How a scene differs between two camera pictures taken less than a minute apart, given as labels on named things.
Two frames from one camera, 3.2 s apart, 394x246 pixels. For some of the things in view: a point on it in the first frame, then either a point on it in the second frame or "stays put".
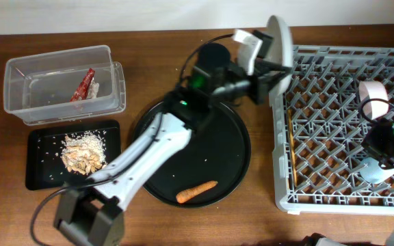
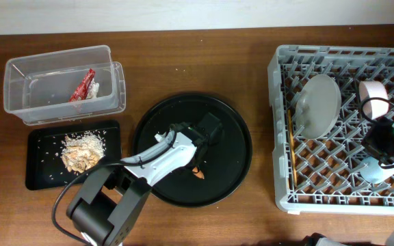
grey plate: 282,48 -> 318,106
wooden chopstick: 292,138 stays put
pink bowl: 375,99 stays put
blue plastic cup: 371,172 stays put
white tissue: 93,90 stays put
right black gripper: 371,141 stays put
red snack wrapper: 83,89 stays put
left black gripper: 259,78 -> 197,165
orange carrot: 185,194 -> 199,173
